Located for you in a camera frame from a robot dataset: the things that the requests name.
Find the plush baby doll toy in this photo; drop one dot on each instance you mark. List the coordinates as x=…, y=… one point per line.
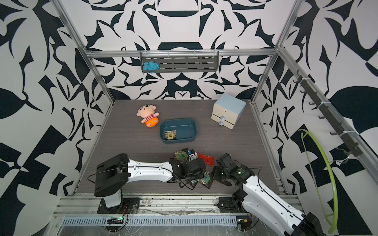
x=149, y=115

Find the green label tea bag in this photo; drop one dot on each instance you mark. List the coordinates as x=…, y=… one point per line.
x=181, y=155

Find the teal plastic storage box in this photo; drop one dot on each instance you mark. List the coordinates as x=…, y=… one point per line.
x=185, y=128

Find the cream blue mini drawer cabinet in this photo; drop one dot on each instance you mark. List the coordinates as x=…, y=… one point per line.
x=230, y=107

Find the small red tea bag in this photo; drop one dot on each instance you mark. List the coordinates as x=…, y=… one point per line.
x=208, y=160

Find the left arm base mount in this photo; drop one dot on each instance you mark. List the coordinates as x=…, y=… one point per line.
x=128, y=205

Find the dark hook rail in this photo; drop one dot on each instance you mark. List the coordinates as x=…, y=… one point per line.
x=329, y=112

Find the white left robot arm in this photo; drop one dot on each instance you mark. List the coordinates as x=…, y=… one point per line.
x=114, y=173

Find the grey wall shelf rack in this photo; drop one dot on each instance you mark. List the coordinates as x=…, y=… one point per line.
x=180, y=63

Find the blue scrunchy sponge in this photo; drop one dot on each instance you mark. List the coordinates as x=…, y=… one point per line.
x=151, y=67

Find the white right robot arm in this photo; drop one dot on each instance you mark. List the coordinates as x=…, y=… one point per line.
x=252, y=196

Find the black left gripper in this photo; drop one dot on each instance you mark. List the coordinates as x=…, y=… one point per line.
x=200, y=175

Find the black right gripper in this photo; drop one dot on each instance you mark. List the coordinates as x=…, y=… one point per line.
x=215, y=169

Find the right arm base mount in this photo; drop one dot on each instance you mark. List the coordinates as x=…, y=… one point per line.
x=230, y=205

